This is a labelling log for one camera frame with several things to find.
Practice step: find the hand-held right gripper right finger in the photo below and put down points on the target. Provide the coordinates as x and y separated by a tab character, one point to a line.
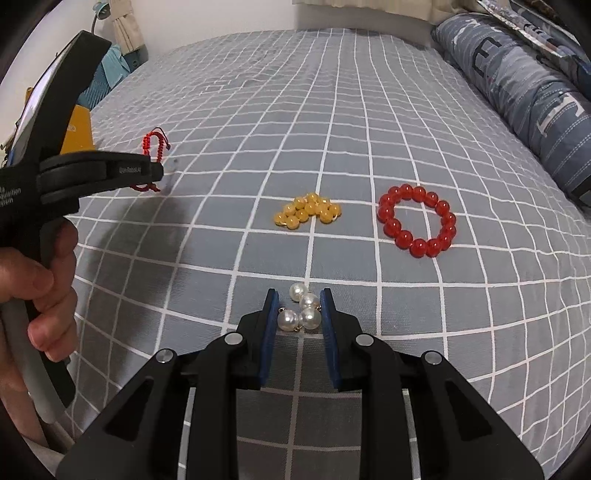
328	332

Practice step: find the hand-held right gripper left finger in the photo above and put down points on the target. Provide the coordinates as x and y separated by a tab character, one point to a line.
270	332

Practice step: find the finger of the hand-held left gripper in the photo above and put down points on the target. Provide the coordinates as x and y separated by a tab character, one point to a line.
83	160
129	174

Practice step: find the printed cardboard box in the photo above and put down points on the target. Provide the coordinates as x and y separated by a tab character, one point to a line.
81	131

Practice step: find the person's left hand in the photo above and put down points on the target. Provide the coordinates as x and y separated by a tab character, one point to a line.
60	314

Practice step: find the grey checked bed sheet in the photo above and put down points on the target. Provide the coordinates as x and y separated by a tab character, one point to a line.
415	323

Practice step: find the beige side curtain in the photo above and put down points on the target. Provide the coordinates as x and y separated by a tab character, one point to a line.
129	41

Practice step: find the blue desk lamp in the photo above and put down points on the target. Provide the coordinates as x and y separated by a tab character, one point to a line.
99	7

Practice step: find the beige window curtain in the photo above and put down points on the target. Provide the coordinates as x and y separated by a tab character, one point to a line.
369	7

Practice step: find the blue-grey printed pillow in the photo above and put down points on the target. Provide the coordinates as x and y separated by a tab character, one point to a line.
508	69

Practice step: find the folded patterned blanket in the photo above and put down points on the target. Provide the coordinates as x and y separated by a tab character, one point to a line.
545	32

